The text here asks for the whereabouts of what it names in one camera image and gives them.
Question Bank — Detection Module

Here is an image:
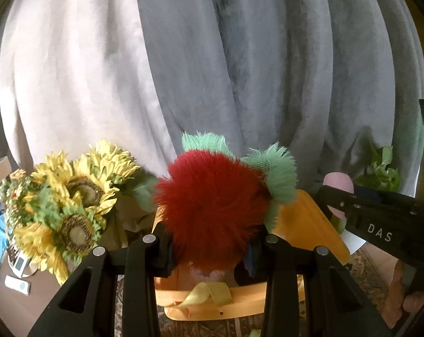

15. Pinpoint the sunflower bouquet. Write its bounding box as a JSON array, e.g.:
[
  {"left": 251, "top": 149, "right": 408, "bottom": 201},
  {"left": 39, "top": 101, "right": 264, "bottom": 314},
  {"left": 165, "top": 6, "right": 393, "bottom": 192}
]
[{"left": 0, "top": 140, "right": 156, "bottom": 286}]

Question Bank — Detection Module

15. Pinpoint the red fuzzy strawberry plush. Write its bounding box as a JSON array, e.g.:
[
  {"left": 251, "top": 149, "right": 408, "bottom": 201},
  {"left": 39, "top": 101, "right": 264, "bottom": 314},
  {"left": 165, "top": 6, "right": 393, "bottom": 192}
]
[{"left": 152, "top": 131, "right": 298, "bottom": 274}]

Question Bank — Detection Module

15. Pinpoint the patterned brown rug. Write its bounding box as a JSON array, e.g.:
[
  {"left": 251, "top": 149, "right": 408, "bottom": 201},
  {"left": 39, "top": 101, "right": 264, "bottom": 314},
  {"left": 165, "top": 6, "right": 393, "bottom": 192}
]
[{"left": 114, "top": 246, "right": 405, "bottom": 337}]

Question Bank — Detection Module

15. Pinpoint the pink egg-shaped plush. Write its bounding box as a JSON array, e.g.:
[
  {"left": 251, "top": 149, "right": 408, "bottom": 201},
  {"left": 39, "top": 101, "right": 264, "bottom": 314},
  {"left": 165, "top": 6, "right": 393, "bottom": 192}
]
[{"left": 322, "top": 172, "right": 355, "bottom": 220}]

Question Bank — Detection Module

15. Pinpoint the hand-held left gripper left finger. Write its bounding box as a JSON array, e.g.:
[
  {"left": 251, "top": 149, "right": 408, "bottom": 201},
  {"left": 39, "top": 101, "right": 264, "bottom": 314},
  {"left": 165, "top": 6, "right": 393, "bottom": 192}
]
[{"left": 28, "top": 223, "right": 177, "bottom": 337}]

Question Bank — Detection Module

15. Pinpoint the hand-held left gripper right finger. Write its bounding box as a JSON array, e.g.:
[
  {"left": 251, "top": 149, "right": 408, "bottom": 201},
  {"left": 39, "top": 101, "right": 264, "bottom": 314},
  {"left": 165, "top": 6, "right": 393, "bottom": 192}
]
[{"left": 242, "top": 233, "right": 391, "bottom": 337}]

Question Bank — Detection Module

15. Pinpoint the beige curtain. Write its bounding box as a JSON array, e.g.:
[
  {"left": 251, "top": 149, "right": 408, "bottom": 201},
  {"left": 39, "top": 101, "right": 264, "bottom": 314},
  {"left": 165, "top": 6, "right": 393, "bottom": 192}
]
[{"left": 0, "top": 0, "right": 177, "bottom": 179}]

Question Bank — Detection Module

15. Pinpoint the white plant pot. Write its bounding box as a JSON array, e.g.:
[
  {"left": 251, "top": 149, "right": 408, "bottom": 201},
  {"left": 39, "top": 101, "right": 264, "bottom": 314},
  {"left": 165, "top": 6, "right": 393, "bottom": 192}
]
[{"left": 329, "top": 218, "right": 367, "bottom": 253}]

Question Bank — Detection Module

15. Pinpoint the green leafy plant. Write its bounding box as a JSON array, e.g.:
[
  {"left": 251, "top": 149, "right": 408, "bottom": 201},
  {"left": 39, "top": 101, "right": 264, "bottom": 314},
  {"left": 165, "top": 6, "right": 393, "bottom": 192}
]
[{"left": 354, "top": 144, "right": 402, "bottom": 193}]

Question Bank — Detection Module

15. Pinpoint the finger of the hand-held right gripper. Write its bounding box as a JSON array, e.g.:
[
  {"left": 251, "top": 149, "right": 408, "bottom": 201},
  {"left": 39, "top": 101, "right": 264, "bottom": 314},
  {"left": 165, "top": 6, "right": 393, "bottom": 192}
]
[
  {"left": 317, "top": 185, "right": 360, "bottom": 232},
  {"left": 354, "top": 187, "right": 384, "bottom": 198}
]

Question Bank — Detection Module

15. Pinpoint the white remote control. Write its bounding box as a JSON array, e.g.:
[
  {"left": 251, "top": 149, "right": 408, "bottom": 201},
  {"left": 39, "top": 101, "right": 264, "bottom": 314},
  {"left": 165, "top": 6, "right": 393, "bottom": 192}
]
[{"left": 4, "top": 275, "right": 32, "bottom": 295}]

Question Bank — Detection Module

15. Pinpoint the orange plastic crate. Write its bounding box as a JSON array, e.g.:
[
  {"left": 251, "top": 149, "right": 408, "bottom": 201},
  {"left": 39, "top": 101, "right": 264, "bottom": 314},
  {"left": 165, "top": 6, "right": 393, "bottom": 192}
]
[{"left": 152, "top": 190, "right": 351, "bottom": 322}]

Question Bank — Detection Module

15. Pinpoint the grey curtain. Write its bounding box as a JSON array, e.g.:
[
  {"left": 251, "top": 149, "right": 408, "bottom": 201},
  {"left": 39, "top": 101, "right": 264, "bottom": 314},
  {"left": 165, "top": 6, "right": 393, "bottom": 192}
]
[{"left": 0, "top": 0, "right": 424, "bottom": 197}]

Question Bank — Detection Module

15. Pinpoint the person's right hand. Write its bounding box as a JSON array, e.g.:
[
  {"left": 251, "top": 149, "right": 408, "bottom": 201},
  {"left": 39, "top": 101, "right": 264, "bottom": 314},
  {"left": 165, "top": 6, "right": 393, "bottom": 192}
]
[{"left": 382, "top": 261, "right": 424, "bottom": 329}]

